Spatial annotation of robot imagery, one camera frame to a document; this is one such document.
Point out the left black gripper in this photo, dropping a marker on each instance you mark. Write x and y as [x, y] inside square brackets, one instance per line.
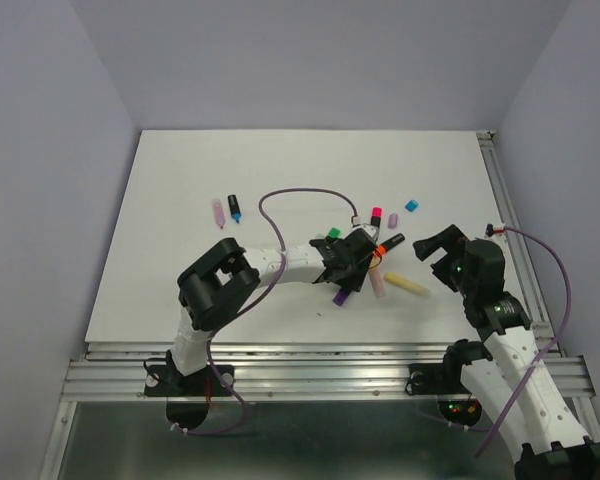
[354, 283]

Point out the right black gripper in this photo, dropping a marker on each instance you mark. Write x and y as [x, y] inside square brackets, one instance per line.
[452, 239]

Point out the black highlighter purple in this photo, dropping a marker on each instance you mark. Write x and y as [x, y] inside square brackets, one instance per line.
[341, 297]

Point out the blue highlighter cap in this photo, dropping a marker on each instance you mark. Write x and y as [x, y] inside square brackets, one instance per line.
[411, 205]

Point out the pastel purple cap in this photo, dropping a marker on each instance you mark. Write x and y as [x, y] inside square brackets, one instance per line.
[392, 221]

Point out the black highlighter blue tip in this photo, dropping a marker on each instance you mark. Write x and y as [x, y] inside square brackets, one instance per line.
[234, 208]

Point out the pastel purple highlighter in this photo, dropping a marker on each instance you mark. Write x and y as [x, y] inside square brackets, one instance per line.
[218, 213]

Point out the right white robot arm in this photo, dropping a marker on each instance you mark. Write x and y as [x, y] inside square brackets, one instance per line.
[504, 370]

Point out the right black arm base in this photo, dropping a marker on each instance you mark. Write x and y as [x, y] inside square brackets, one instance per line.
[436, 379]

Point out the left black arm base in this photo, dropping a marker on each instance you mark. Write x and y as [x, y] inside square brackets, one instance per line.
[163, 380]

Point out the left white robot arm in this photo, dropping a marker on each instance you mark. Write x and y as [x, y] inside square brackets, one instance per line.
[213, 290]

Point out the black highlighter orange cap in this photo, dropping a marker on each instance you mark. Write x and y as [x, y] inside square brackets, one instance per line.
[388, 245]

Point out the pastel pink highlighter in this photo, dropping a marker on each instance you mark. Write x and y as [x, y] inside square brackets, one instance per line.
[377, 283]

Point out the pastel yellow highlighter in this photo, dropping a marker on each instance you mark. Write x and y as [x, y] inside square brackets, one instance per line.
[406, 285]

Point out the black highlighter pink cap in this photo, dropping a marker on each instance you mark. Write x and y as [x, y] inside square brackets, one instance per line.
[376, 219]

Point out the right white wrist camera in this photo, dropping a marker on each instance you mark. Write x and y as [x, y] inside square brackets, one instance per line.
[493, 230]

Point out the aluminium rail right side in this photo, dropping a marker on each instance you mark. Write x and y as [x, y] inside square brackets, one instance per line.
[531, 295]

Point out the aluminium frame rail front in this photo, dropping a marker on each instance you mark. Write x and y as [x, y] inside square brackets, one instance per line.
[268, 372]

